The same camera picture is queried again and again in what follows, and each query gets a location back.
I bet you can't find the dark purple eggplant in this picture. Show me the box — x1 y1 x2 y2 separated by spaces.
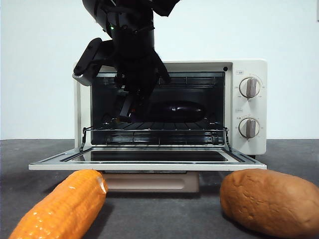
147 100 207 123

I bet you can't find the glass-windowed oven door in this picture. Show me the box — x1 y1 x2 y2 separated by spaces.
28 146 268 194

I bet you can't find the beige oven knob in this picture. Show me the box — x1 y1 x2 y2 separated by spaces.
238 118 260 139
238 77 261 98

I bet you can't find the cream Toshiba toaster oven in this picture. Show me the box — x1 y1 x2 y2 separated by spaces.
73 59 268 160

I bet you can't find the orange corn cob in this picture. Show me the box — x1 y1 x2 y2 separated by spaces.
7 169 109 239

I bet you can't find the brown potato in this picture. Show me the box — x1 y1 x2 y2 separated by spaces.
219 168 319 237

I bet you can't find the wire oven rack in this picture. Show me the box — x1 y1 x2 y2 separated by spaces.
83 121 229 146

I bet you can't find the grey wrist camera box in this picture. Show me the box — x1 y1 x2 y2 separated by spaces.
72 37 118 87

